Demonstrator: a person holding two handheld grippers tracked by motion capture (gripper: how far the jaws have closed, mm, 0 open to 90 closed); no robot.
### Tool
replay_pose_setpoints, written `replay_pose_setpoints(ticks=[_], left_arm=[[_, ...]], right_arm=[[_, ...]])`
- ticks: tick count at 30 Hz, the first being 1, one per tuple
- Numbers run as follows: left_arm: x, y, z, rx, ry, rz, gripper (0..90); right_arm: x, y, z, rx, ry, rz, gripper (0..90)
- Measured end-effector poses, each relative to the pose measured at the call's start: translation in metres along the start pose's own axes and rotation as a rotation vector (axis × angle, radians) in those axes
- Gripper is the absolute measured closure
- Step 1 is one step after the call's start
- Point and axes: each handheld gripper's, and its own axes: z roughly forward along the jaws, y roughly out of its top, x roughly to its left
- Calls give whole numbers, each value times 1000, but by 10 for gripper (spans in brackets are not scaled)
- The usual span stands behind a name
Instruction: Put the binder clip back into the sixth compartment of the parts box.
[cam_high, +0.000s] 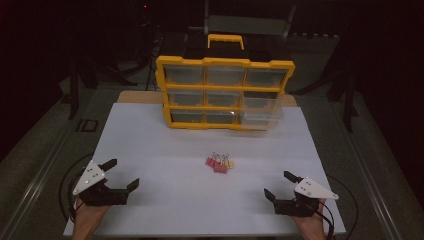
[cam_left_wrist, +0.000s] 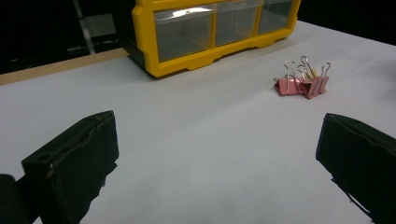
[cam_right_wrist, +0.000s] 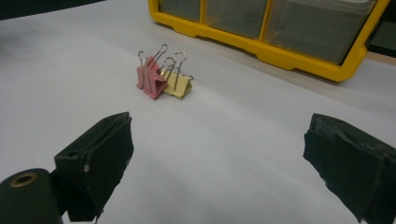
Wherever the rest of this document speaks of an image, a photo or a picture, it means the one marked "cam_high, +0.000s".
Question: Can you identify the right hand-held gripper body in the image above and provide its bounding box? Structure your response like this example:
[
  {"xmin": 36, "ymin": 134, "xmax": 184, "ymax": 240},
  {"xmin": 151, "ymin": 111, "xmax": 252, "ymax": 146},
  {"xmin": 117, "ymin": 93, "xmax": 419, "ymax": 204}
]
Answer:
[{"xmin": 273, "ymin": 176, "xmax": 340, "ymax": 219}]

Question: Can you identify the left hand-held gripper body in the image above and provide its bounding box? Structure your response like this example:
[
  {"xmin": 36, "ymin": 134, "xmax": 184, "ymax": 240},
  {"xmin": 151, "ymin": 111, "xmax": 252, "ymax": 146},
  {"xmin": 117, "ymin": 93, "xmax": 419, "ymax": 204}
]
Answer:
[{"xmin": 72, "ymin": 160, "xmax": 130, "ymax": 207}]

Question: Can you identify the clear plastic drawer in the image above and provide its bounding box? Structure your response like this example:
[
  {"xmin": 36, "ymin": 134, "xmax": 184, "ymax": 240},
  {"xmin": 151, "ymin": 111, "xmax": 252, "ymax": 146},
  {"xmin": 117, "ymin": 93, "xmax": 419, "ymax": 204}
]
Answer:
[{"xmin": 238, "ymin": 92, "xmax": 285, "ymax": 131}]

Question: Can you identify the person's right hand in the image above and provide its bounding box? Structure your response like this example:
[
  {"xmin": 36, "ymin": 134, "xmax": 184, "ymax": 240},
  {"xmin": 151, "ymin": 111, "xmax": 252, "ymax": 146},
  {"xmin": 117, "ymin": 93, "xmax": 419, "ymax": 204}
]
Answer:
[{"xmin": 292, "ymin": 198, "xmax": 327, "ymax": 234}]

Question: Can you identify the person's left hand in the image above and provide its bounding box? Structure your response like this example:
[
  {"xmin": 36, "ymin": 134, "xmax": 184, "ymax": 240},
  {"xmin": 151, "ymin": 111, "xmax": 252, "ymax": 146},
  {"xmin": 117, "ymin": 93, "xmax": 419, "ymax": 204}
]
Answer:
[{"xmin": 73, "ymin": 198, "xmax": 112, "ymax": 232}]

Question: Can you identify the white board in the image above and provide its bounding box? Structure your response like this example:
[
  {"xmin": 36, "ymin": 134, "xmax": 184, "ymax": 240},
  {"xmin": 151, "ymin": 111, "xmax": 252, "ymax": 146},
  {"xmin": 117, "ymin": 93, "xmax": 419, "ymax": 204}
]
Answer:
[{"xmin": 63, "ymin": 102, "xmax": 347, "ymax": 238}]

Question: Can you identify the black stand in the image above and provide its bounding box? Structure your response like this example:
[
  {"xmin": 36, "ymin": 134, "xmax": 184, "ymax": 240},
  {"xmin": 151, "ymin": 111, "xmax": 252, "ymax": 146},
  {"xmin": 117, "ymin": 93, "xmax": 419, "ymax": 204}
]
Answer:
[
  {"xmin": 67, "ymin": 53, "xmax": 149, "ymax": 121},
  {"xmin": 291, "ymin": 63, "xmax": 360, "ymax": 134}
]

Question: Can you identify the set of small transparent bins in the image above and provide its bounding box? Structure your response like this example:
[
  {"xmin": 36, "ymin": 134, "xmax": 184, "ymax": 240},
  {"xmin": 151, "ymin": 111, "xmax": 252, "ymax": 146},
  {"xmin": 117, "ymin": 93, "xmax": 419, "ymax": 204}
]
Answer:
[{"xmin": 163, "ymin": 65, "xmax": 288, "ymax": 125}]

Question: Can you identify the yellow black organizer cabinet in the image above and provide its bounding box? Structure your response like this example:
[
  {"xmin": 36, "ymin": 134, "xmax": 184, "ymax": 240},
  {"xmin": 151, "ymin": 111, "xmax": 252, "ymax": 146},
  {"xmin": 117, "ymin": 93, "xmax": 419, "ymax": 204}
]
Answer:
[{"xmin": 154, "ymin": 33, "xmax": 296, "ymax": 132}]

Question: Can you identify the grey metal chair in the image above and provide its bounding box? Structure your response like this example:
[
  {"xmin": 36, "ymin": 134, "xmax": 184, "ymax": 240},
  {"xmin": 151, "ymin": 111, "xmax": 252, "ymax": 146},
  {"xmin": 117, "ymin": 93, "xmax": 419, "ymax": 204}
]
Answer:
[{"xmin": 202, "ymin": 0, "xmax": 298, "ymax": 42}]

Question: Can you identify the black cable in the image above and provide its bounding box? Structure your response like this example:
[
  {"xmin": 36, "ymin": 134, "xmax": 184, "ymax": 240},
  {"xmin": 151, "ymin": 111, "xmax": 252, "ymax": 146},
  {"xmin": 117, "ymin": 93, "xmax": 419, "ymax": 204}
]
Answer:
[
  {"xmin": 314, "ymin": 173, "xmax": 360, "ymax": 240},
  {"xmin": 58, "ymin": 152, "xmax": 95, "ymax": 225}
]

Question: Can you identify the metal floor rail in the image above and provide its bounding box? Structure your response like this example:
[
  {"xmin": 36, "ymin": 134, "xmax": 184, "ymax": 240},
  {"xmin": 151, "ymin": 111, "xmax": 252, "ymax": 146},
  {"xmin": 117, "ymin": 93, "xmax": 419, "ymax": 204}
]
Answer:
[
  {"xmin": 333, "ymin": 109, "xmax": 401, "ymax": 240},
  {"xmin": 0, "ymin": 131, "xmax": 73, "ymax": 240}
]

